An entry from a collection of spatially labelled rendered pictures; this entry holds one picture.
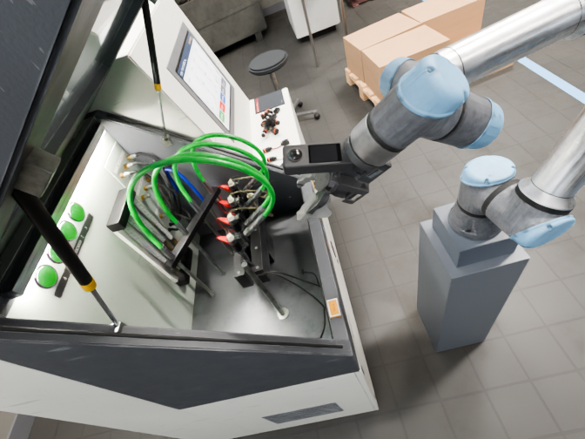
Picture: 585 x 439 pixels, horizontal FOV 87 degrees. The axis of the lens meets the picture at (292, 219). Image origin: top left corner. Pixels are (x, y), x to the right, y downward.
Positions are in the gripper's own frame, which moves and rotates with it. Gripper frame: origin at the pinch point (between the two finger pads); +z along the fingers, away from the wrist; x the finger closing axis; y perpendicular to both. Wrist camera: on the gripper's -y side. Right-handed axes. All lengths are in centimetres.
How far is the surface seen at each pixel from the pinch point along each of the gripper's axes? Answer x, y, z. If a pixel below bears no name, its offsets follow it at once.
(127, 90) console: 41, -41, 30
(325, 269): -4.1, 24.2, 28.0
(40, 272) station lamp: -15, -44, 26
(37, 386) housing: -36, -41, 42
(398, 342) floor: -18, 103, 83
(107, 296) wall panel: -16, -32, 40
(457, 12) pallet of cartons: 258, 179, 36
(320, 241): 6.1, 24.6, 30.8
